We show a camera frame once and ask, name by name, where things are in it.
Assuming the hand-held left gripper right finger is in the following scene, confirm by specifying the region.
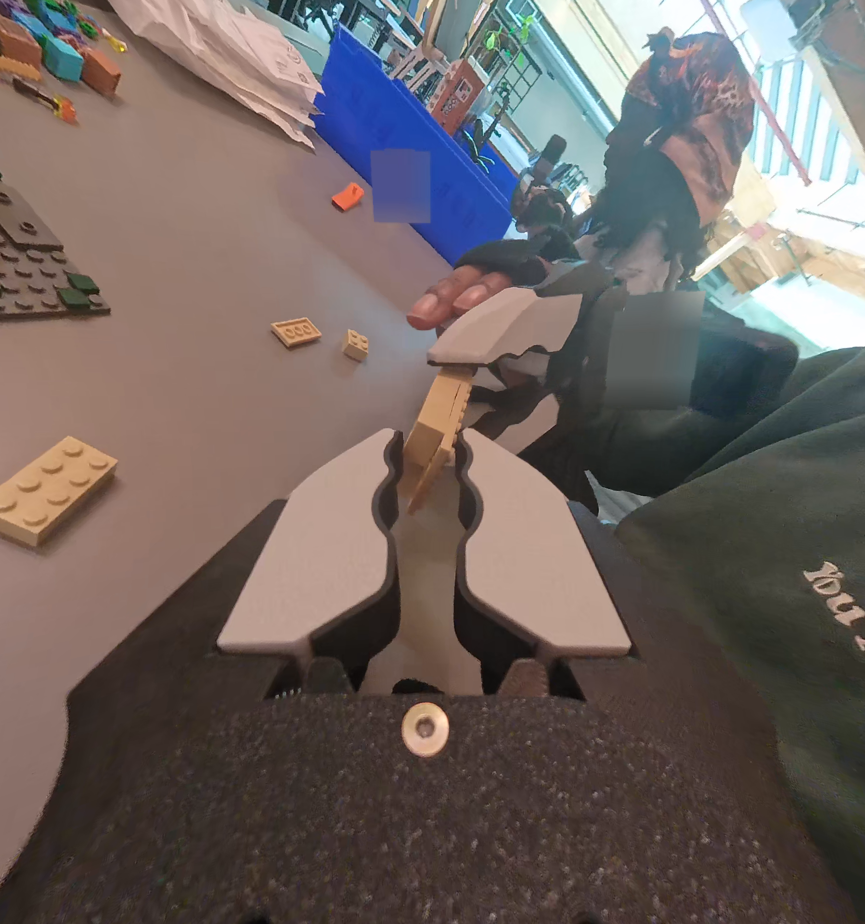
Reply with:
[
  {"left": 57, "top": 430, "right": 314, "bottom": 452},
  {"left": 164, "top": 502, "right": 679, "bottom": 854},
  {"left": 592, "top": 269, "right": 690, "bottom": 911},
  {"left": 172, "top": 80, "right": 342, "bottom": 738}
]
[{"left": 454, "top": 429, "right": 633, "bottom": 680}]

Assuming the person's right hand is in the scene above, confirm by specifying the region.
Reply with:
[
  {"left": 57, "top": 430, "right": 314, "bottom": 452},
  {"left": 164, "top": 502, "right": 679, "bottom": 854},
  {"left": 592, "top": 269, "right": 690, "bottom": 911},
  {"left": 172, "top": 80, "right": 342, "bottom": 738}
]
[{"left": 407, "top": 240, "right": 550, "bottom": 334}]

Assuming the tan two-stud toy plate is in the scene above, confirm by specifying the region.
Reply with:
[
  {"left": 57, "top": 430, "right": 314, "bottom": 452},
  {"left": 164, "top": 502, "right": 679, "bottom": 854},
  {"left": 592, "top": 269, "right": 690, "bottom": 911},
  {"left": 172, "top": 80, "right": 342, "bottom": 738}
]
[{"left": 271, "top": 316, "right": 323, "bottom": 350}]

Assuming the orange cardboard box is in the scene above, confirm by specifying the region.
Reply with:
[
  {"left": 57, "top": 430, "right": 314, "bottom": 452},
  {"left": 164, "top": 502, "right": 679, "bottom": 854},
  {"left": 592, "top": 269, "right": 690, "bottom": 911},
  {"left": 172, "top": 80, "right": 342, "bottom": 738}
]
[{"left": 431, "top": 58, "right": 485, "bottom": 138}]

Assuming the grey toy brick castle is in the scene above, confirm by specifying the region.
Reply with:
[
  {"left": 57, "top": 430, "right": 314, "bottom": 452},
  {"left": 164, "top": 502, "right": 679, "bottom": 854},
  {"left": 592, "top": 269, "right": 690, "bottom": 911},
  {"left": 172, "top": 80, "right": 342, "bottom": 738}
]
[{"left": 0, "top": 108, "right": 112, "bottom": 323}]

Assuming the tan eight-stud toy brick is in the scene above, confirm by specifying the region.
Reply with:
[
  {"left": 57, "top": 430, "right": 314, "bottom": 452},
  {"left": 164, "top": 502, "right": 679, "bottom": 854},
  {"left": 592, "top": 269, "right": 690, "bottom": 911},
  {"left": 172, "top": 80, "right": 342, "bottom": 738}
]
[{"left": 0, "top": 435, "right": 120, "bottom": 547}]

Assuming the blue plastic bin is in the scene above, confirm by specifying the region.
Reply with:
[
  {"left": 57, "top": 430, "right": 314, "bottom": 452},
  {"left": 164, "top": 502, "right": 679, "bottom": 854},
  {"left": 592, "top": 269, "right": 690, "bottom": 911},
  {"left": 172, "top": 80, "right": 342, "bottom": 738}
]
[{"left": 313, "top": 24, "right": 521, "bottom": 267}]

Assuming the tan toy plate assembly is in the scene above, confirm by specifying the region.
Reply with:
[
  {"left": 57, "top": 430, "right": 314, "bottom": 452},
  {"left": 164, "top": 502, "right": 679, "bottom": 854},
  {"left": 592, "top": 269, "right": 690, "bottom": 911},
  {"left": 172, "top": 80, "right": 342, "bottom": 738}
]
[{"left": 401, "top": 364, "right": 477, "bottom": 517}]

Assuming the pile of colourful toy pieces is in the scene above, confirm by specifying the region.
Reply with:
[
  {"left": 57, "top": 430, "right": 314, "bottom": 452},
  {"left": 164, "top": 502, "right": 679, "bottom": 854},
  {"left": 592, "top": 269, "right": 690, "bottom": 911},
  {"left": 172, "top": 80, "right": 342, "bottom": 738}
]
[{"left": 0, "top": 0, "right": 129, "bottom": 125}]

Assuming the person's green sweatshirt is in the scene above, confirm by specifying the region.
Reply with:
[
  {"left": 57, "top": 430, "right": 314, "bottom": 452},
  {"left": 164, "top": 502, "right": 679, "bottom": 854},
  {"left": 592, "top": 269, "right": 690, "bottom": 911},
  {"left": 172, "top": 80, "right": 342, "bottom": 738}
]
[{"left": 613, "top": 404, "right": 865, "bottom": 924}]

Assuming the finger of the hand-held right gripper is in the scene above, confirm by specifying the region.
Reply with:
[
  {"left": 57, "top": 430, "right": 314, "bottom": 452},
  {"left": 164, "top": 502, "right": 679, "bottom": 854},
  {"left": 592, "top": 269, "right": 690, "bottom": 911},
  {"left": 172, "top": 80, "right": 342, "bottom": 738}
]
[
  {"left": 427, "top": 286, "right": 586, "bottom": 376},
  {"left": 468, "top": 396, "right": 562, "bottom": 456}
]

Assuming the stack of white paper bags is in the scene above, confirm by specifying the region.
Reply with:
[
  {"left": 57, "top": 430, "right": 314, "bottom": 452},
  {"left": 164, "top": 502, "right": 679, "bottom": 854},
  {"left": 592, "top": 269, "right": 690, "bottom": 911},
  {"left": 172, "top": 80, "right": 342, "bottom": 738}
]
[{"left": 107, "top": 0, "right": 326, "bottom": 150}]

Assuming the person's right forearm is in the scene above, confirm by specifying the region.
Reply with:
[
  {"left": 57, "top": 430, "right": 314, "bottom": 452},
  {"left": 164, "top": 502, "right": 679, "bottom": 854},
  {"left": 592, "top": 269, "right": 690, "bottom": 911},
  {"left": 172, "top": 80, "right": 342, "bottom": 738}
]
[{"left": 692, "top": 345, "right": 865, "bottom": 499}]

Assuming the green potted plant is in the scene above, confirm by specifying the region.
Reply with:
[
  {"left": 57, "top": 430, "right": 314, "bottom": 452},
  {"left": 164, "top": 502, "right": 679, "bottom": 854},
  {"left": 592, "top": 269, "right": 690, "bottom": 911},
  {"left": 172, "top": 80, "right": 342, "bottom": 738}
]
[{"left": 476, "top": 11, "right": 542, "bottom": 59}]

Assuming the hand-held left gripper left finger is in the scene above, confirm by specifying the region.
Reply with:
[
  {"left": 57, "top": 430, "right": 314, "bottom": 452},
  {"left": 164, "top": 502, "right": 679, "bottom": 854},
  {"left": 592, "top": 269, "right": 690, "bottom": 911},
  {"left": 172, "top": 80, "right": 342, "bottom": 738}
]
[{"left": 218, "top": 427, "right": 404, "bottom": 678}]

